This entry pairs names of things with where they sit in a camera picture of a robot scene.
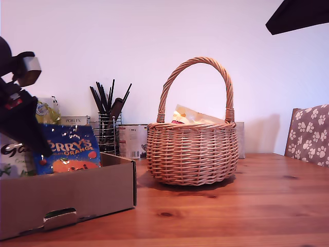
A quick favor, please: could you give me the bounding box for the white Galaxy egg bag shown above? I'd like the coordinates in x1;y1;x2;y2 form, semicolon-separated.
0;139;37;179

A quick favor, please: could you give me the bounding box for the blue Terry's orange egg bag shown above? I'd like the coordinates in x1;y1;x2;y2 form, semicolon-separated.
32;123;102;176

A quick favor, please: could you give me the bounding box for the red and cream egg bag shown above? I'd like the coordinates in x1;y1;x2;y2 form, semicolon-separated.
170;103;227;126

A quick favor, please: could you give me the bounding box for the white Porlex box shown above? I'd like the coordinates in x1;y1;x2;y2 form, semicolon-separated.
61;115;91;127

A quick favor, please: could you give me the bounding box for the brown cardboard box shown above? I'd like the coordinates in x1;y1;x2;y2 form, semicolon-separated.
0;151;138;241

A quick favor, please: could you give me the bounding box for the grey leaf pattern box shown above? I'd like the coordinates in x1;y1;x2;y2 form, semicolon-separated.
235;121;246;160

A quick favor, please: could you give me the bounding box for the yellow blue kitchen towel pack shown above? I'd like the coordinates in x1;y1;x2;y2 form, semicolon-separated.
34;97;62;126

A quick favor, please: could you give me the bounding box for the black chopstick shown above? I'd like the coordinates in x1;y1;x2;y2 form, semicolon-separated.
89;86;104;114
107;79;116;105
96;81;108;113
122;83;133;103

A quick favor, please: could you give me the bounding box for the white pet food can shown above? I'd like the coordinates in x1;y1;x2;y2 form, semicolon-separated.
118;123;149;161

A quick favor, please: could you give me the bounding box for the paw print chair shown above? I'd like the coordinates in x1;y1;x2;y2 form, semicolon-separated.
284;103;329;168

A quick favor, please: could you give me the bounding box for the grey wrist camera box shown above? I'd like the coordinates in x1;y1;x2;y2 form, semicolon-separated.
11;51;42;87

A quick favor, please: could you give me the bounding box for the chrome wire utensil holder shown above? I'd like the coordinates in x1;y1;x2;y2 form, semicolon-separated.
89;112;123;156

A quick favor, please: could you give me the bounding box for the dark brown utensil handle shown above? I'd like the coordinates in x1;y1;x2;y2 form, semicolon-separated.
110;97;125;118

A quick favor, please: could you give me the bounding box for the woven wicker basket with handle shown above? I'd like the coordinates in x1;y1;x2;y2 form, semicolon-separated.
147;56;240;187

